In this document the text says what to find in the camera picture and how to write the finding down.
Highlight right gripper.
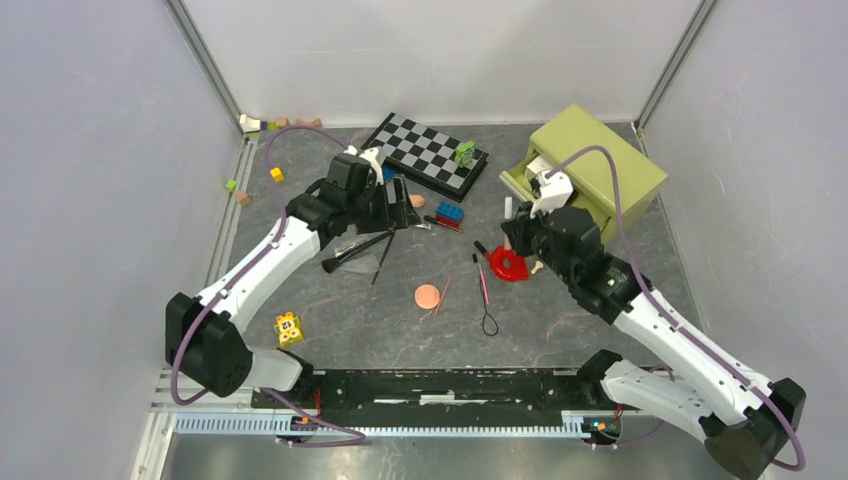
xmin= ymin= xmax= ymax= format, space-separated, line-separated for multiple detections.
xmin=503 ymin=196 xmax=576 ymax=285

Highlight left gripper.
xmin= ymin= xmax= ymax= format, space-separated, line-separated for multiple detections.
xmin=346 ymin=175 xmax=421 ymax=235

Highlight white cube box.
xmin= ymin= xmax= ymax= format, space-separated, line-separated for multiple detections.
xmin=524 ymin=156 xmax=552 ymax=181

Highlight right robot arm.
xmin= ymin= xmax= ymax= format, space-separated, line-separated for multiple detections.
xmin=501 ymin=201 xmax=806 ymax=479

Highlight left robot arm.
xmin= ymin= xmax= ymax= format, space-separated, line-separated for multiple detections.
xmin=165 ymin=146 xmax=396 ymax=408

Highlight dark red lip gloss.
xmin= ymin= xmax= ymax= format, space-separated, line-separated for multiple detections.
xmin=424 ymin=215 xmax=463 ymax=234

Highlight blue red toy brick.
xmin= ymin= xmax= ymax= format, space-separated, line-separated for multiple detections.
xmin=436 ymin=201 xmax=465 ymax=228

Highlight red toy magnet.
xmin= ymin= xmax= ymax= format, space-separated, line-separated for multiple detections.
xmin=488 ymin=245 xmax=530 ymax=282

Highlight black white chessboard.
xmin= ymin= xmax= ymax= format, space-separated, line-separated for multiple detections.
xmin=361 ymin=113 xmax=489 ymax=202

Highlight clear plastic wrapper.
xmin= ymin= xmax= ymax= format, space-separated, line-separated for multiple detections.
xmin=339 ymin=243 xmax=378 ymax=274

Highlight green drawer cabinet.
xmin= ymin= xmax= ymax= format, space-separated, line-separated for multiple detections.
xmin=500 ymin=103 xmax=670 ymax=230

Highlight thin pink lip pencil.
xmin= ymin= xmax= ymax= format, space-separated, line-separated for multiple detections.
xmin=433 ymin=277 xmax=452 ymax=317

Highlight round peach powder puff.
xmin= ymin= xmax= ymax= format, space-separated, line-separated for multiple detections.
xmin=414 ymin=284 xmax=441 ymax=310

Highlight large black powder brush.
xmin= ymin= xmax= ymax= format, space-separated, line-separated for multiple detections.
xmin=321 ymin=230 xmax=394 ymax=273

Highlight green toy figure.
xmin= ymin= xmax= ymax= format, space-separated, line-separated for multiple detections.
xmin=453 ymin=141 xmax=476 ymax=169

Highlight small yellow cube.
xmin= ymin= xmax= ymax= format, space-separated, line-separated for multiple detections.
xmin=269 ymin=167 xmax=285 ymax=183

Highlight wooden blocks in corner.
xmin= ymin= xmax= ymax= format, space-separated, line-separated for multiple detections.
xmin=238 ymin=113 xmax=323 ymax=135

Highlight yellow number toy block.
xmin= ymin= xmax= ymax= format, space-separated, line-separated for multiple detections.
xmin=274 ymin=312 xmax=304 ymax=348

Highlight small wooden cube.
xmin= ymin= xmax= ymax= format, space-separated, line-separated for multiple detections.
xmin=233 ymin=190 xmax=252 ymax=207

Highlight black wire loop tool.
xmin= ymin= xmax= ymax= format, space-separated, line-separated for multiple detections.
xmin=481 ymin=298 xmax=499 ymax=337

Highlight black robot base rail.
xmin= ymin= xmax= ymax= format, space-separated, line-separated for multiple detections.
xmin=285 ymin=368 xmax=618 ymax=428

